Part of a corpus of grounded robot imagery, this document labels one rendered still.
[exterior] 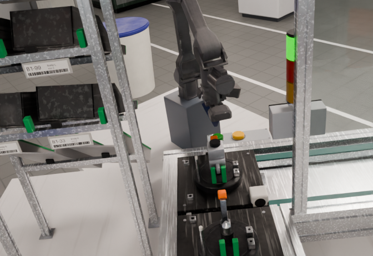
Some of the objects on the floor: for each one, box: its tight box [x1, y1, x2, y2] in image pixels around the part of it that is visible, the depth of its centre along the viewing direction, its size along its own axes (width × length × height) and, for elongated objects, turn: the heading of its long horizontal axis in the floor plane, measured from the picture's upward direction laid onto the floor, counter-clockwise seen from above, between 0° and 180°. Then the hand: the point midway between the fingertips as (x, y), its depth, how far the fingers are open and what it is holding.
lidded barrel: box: [103, 17, 155, 98], centre depth 389 cm, size 56×56×68 cm
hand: (214, 116), depth 121 cm, fingers closed
